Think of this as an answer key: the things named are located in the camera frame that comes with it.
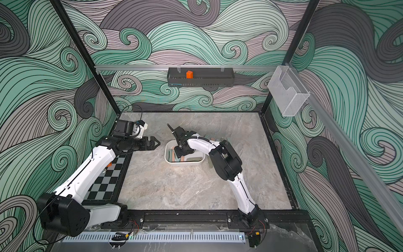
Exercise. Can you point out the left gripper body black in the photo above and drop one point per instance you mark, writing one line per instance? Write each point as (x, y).
(141, 144)

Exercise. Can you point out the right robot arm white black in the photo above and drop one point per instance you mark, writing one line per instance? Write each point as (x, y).
(227, 164)

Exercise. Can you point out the white slotted cable duct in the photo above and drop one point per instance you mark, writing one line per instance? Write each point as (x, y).
(162, 237)

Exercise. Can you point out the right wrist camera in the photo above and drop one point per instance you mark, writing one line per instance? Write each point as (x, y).
(180, 134)

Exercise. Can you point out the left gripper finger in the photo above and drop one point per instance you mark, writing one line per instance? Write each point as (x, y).
(153, 146)
(154, 139)

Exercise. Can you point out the aluminium rail back wall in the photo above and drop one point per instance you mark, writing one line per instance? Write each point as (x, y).
(144, 67)

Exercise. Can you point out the white storage box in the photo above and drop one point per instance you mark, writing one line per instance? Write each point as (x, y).
(192, 159)

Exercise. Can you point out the black wall shelf tray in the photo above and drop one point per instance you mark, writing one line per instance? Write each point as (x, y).
(203, 77)

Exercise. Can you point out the aluminium rail right wall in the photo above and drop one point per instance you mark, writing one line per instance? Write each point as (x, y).
(379, 189)

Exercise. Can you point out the checkerboard mat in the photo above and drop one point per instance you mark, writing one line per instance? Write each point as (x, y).
(107, 187)

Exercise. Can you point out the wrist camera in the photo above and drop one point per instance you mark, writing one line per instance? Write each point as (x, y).
(126, 129)
(180, 134)

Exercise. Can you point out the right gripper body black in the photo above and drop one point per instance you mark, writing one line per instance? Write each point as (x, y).
(183, 150)

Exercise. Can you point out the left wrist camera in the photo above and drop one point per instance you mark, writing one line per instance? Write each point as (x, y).
(126, 129)

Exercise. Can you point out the orange cube on shelf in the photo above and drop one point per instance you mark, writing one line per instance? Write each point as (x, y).
(189, 74)

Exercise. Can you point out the aluminium rail wall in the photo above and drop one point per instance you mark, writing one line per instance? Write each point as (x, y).
(144, 67)
(379, 189)

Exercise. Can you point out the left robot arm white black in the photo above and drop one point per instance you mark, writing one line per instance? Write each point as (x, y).
(63, 212)

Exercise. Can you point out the clear plastic wall bin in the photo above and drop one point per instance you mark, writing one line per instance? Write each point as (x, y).
(288, 90)

